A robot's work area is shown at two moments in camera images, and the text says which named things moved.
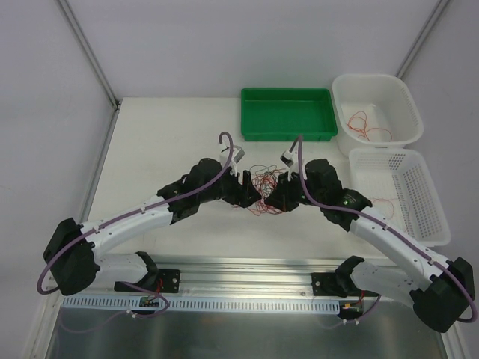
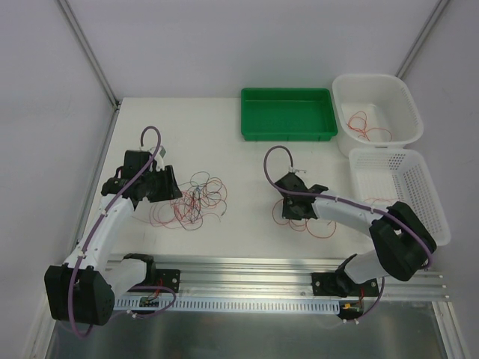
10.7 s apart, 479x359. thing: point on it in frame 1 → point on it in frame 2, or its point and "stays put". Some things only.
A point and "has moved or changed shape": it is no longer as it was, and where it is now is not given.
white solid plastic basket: x=375 y=111 stays put
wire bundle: x=264 y=180 has moved or changed shape
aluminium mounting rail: x=230 y=276 stays put
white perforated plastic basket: x=397 y=184 stays put
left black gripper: x=242 y=188 → x=167 y=183
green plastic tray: x=285 y=114 stays put
